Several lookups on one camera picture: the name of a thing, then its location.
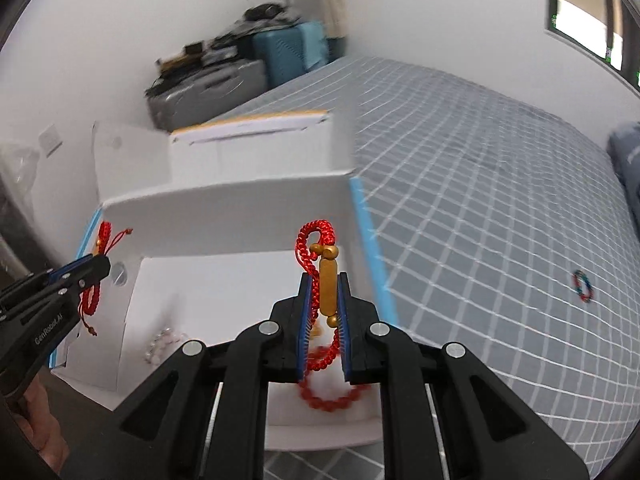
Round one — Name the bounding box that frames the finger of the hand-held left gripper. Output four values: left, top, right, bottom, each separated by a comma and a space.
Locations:
0, 254, 101, 306
20, 255, 112, 326

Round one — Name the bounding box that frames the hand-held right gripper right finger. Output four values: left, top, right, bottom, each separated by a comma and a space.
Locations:
336, 271, 592, 480

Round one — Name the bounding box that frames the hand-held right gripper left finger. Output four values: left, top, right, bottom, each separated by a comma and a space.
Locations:
115, 272, 322, 480

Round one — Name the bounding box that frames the red cord bracelet gold tube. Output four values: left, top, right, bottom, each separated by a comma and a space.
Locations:
79, 221, 135, 337
296, 220, 347, 377

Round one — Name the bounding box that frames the red bead bracelet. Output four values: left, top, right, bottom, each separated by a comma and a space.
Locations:
298, 374, 372, 414

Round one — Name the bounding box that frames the blue printed cardboard box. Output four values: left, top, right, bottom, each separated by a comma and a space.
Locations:
47, 107, 402, 454

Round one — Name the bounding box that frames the pink bead bracelet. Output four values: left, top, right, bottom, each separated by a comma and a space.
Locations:
142, 330, 189, 366

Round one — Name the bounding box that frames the person's left hand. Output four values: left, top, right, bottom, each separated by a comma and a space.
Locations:
14, 369, 72, 473

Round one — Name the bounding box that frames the clear plastic bag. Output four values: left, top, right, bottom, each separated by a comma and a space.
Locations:
0, 137, 47, 213

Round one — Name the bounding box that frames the grey checked bed sheet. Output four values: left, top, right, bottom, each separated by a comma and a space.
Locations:
230, 55, 640, 480

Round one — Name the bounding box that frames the grey suitcase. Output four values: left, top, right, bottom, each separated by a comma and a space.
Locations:
146, 58, 269, 134

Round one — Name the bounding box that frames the blue suitcase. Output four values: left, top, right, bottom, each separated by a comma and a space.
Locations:
251, 21, 331, 92

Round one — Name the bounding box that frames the pile of dark clutter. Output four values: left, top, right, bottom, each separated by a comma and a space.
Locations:
154, 2, 302, 87

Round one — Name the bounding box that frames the beige curtain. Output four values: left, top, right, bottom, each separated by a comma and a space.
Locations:
314, 0, 349, 59

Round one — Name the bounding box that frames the folded blue-grey quilt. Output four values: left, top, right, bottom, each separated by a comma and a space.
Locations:
606, 122, 640, 234

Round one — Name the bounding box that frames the dark framed window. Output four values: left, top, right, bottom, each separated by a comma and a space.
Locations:
544, 0, 640, 92

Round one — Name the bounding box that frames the white wall socket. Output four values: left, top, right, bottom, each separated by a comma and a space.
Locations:
39, 125, 65, 156

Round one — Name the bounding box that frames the multicolour bead bracelet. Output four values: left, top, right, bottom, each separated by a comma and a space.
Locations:
572, 270, 595, 304

